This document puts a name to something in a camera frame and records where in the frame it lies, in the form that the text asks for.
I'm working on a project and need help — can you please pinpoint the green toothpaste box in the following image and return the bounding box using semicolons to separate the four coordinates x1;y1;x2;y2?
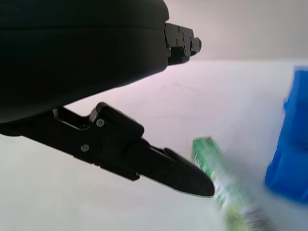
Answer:
191;136;277;231

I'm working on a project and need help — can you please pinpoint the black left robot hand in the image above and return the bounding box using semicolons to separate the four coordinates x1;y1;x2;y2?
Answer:
0;0;215;199

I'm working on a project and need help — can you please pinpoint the blue plastic tray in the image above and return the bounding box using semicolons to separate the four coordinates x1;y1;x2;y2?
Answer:
264;66;308;203

